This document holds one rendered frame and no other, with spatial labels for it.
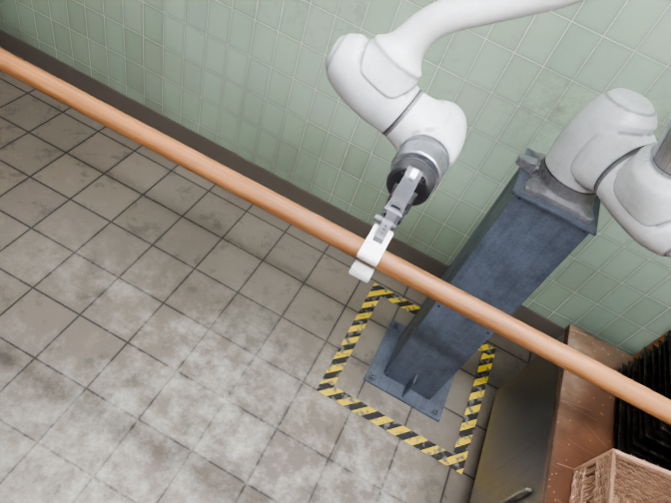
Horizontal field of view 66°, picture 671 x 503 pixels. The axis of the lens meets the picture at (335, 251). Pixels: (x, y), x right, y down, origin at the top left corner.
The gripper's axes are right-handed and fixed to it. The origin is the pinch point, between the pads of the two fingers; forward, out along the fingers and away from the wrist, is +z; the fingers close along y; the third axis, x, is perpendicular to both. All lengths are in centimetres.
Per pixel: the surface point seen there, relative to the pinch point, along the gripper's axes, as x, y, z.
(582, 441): -70, 62, -34
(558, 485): -65, 62, -19
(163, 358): 49, 119, -22
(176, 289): 62, 120, -48
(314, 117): 49, 72, -121
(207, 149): 96, 116, -120
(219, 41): 96, 60, -121
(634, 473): -76, 50, -24
